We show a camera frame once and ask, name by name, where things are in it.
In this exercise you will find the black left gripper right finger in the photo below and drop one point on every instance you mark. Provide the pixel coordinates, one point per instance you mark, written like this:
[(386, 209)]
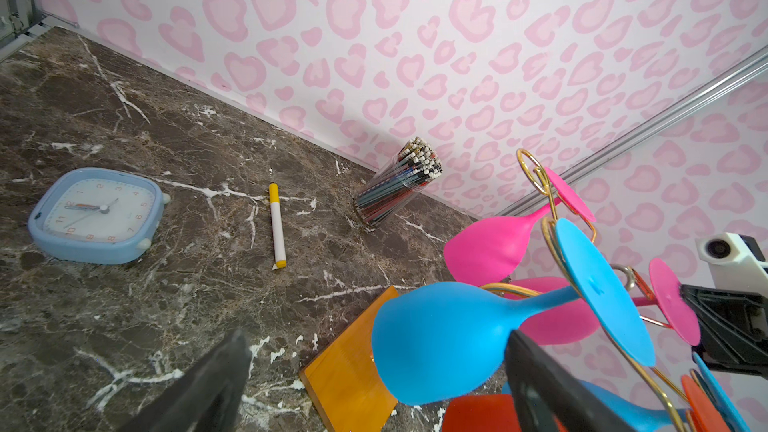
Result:
[(547, 397)]

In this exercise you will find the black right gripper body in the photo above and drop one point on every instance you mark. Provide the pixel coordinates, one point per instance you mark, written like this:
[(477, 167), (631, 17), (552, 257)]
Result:
[(733, 327)]

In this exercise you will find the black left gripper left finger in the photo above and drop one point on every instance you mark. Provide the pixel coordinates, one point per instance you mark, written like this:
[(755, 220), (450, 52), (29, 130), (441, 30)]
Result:
[(207, 397)]

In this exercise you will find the pink wine glass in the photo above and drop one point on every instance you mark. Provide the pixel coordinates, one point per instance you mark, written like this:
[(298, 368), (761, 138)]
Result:
[(490, 250), (576, 321)]

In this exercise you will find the blue wine glass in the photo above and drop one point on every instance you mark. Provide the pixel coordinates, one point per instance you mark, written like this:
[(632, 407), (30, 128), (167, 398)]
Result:
[(717, 395), (446, 339)]

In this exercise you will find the red wine glass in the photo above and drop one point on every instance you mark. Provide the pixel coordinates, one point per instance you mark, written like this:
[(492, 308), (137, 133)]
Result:
[(497, 412)]

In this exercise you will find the blue wine glass front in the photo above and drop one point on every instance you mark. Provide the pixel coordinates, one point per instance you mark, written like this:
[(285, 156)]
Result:
[(717, 395)]

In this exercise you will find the orange wooden rack base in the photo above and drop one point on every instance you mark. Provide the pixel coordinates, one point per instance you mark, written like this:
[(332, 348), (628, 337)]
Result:
[(342, 381)]

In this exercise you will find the pink wine glass back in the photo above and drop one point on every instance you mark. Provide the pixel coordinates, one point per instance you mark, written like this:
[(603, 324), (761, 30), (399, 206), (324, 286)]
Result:
[(490, 250)]

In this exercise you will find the white yellow marker pen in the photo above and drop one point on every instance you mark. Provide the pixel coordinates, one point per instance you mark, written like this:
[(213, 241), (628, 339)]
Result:
[(277, 227)]

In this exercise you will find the light blue alarm clock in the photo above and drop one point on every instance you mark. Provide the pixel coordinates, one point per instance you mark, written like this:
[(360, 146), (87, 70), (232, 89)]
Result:
[(98, 216)]

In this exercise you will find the clear cup of pencils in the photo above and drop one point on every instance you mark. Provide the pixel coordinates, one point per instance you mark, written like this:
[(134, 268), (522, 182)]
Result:
[(406, 175)]

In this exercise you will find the gold wire glass rack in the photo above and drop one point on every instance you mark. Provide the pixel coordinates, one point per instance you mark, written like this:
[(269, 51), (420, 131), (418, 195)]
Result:
[(552, 216)]

